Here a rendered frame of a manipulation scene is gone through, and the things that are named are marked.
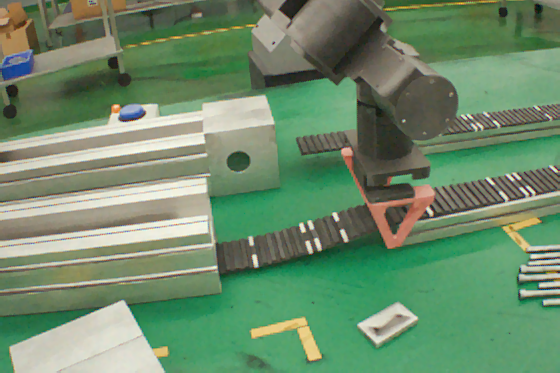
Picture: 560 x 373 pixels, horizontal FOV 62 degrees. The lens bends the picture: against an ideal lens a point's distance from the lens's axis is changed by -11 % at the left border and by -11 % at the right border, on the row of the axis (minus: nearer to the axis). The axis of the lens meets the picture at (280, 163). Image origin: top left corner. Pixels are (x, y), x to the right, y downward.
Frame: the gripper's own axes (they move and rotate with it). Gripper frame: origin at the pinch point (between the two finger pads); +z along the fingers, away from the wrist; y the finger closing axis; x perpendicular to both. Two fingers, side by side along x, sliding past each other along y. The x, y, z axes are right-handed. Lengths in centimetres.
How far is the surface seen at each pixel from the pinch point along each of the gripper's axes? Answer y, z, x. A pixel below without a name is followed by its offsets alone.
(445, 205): 0.3, -0.8, 7.4
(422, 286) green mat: 8.6, 2.9, 1.8
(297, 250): 1.3, 1.3, -10.0
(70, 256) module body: 5.6, -4.7, -32.7
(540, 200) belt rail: 1.4, 0.2, 19.9
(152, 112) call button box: -31.7, -4.1, -28.0
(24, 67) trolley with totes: -277, 42, -153
